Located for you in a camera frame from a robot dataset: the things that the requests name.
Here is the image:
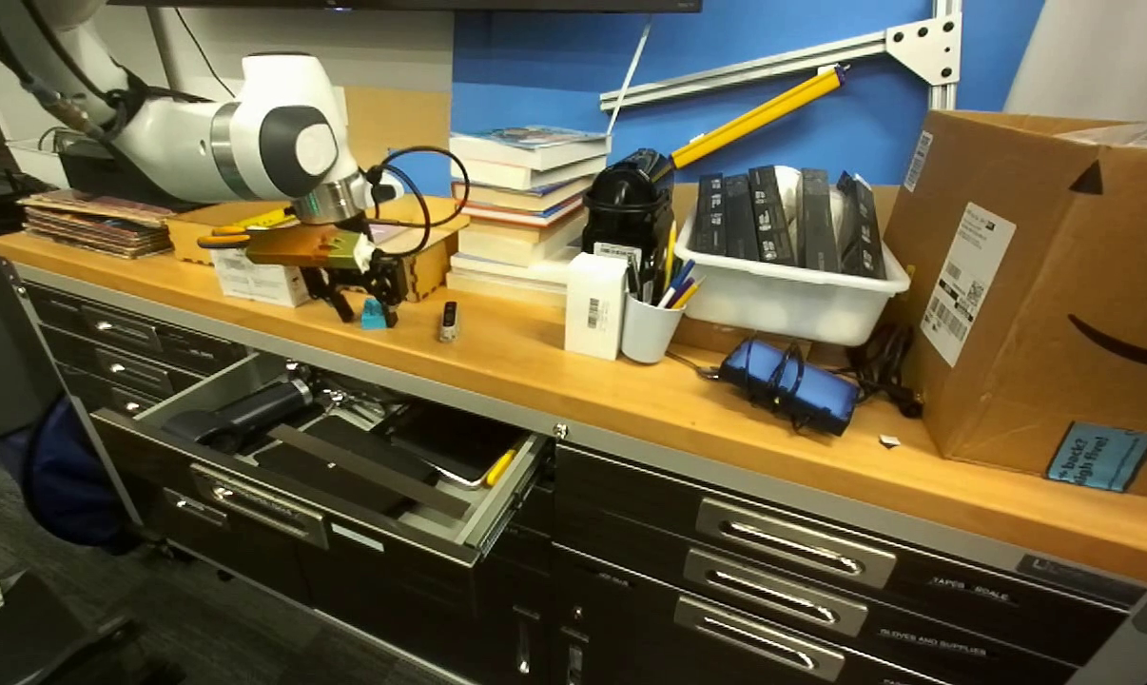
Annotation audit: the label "bundle of pens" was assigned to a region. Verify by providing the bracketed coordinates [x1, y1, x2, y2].
[629, 249, 705, 311]

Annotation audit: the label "stack of brown boards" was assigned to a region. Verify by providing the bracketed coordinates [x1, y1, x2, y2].
[19, 187, 177, 261]

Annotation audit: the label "dark blue chair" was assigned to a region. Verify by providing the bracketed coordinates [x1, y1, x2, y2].
[20, 394, 144, 555]

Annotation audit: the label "open drawer handle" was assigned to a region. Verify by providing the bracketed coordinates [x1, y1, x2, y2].
[189, 462, 330, 551]

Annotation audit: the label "row of black boxes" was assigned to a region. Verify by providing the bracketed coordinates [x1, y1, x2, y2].
[691, 164, 889, 281]

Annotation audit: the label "stack of books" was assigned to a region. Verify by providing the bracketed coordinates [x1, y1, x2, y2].
[444, 125, 613, 307]

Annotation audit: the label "silver drawer handle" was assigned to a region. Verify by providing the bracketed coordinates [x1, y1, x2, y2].
[672, 596, 847, 684]
[92, 346, 177, 400]
[107, 387, 162, 419]
[80, 303, 163, 354]
[694, 496, 899, 590]
[682, 548, 870, 639]
[159, 486, 229, 530]

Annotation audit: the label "white cable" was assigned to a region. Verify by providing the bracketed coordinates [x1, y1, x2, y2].
[606, 17, 654, 136]

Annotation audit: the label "black drawer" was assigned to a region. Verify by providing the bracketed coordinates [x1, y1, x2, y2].
[26, 284, 249, 374]
[144, 483, 316, 607]
[39, 324, 208, 398]
[58, 364, 171, 421]
[549, 542, 1080, 685]
[547, 605, 945, 685]
[553, 442, 1147, 667]

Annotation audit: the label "grey metal bar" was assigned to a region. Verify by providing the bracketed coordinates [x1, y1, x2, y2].
[266, 422, 472, 520]

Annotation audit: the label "blue pouch with black cord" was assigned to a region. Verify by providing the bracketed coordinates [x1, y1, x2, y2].
[718, 337, 862, 438]

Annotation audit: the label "aluminium frame with bracket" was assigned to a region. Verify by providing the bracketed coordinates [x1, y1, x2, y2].
[599, 0, 963, 112]

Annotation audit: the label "black screen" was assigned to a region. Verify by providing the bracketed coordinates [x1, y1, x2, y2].
[106, 0, 704, 14]

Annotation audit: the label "large cardboard box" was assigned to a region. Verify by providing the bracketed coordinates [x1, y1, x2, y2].
[882, 108, 1147, 506]

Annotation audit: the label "black cable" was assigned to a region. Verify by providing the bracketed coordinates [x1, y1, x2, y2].
[847, 322, 926, 421]

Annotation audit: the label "white cup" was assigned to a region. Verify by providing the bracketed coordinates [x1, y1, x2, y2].
[620, 290, 686, 365]

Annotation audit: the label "tall white box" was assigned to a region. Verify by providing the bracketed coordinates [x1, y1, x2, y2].
[564, 251, 630, 362]

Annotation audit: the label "flat white box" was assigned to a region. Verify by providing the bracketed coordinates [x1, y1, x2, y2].
[211, 248, 314, 309]

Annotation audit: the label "black label maker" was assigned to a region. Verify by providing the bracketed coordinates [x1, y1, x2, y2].
[580, 147, 677, 286]

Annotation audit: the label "black tablet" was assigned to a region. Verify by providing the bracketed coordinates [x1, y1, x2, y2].
[381, 399, 529, 488]

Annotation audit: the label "light wooden box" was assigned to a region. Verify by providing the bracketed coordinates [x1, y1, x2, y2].
[165, 194, 471, 304]

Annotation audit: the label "open grey drawer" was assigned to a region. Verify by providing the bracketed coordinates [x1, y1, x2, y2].
[90, 351, 556, 569]

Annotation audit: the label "yellow rod with black end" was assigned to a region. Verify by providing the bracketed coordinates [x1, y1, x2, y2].
[667, 64, 851, 173]

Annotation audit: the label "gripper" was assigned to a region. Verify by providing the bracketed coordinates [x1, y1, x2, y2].
[300, 249, 411, 331]

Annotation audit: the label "white plastic bin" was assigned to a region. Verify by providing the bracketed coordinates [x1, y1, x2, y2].
[672, 205, 913, 347]

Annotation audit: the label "black box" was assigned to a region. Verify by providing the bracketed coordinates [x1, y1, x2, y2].
[54, 136, 205, 207]

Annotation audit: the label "yellow handled pliers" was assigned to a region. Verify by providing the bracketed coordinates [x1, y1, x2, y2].
[197, 210, 301, 251]

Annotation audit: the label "black cylinder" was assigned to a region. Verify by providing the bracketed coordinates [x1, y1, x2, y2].
[162, 378, 316, 456]

